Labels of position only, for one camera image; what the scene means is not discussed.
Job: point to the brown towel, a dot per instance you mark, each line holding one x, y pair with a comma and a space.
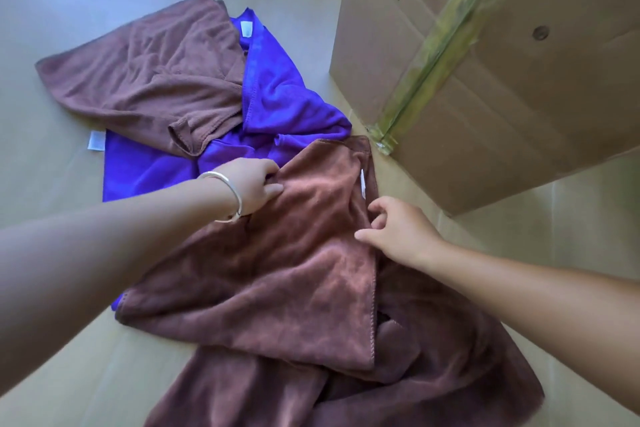
150, 76
300, 266

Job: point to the person's right hand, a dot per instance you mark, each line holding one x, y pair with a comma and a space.
405, 236

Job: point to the person's left hand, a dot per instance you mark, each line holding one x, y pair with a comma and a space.
250, 186

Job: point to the person's right forearm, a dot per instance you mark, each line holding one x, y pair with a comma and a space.
550, 301

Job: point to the person's left forearm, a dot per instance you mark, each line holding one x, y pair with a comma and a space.
100, 261

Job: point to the brown cardboard box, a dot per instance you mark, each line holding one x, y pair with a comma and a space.
525, 116

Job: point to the purple towel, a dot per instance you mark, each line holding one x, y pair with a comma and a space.
280, 106

